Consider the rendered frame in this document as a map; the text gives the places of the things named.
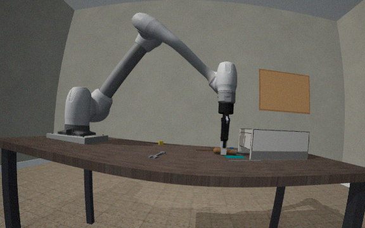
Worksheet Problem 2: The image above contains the grey metal hook with wooden handle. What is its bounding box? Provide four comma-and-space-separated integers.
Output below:
214, 148, 250, 155

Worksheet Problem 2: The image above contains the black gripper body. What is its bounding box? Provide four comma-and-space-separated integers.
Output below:
219, 103, 234, 119

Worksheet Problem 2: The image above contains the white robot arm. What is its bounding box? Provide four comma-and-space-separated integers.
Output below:
58, 13, 237, 136

